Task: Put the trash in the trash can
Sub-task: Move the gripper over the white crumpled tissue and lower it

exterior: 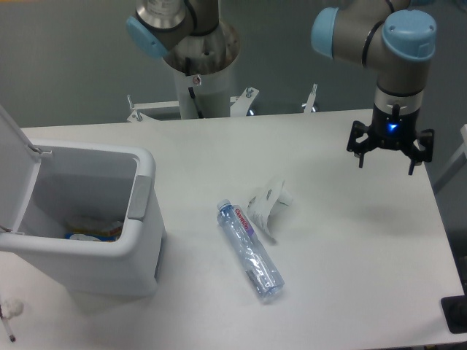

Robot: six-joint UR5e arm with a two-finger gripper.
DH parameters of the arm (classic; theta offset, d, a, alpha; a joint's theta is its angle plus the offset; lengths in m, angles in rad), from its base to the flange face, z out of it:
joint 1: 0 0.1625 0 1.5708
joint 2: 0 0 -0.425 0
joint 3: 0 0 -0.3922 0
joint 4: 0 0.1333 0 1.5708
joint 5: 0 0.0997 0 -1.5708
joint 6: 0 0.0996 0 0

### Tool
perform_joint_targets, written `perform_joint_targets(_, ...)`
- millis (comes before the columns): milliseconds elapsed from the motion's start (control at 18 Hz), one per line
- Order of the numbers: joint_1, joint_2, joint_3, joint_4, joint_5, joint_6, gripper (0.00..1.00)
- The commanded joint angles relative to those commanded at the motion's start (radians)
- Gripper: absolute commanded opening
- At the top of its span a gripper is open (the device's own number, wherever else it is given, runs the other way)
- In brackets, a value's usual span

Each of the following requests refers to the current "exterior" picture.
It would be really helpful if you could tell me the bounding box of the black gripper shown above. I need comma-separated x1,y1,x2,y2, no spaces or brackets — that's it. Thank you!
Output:
347,97,435,176

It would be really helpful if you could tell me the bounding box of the white plastic wrapper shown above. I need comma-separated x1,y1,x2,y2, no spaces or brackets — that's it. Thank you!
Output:
247,176,293,241

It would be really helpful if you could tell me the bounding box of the clear plastic water bottle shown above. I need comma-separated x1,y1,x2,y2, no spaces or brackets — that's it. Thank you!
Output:
217,199,285,304

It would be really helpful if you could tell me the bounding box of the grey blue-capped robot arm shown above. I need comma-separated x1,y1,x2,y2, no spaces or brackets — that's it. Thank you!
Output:
126,1,437,167

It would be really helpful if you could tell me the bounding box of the trash inside bin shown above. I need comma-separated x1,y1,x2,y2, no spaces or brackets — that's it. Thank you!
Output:
64,216,123,243

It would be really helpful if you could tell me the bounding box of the white trash can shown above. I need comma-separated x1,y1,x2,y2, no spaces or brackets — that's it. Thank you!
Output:
1,140,165,296

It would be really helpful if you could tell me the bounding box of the black device at table edge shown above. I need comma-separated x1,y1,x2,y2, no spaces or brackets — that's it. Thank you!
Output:
441,295,466,334

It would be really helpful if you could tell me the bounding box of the white crumpled tissue ball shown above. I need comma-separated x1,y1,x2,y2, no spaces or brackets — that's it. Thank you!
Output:
1,299,24,319

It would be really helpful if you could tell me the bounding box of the white pen black tip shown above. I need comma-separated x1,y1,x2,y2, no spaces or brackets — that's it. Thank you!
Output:
0,308,16,343

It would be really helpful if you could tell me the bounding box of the white frame at right edge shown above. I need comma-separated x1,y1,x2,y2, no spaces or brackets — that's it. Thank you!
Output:
433,125,466,195

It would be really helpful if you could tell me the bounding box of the white pedestal base frame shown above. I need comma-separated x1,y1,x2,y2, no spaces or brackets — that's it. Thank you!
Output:
126,83,319,123

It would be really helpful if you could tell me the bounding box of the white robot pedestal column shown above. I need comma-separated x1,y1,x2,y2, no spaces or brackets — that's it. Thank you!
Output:
163,20,240,99

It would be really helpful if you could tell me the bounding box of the black cable on pedestal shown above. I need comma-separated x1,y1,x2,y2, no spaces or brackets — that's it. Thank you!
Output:
184,56,205,120

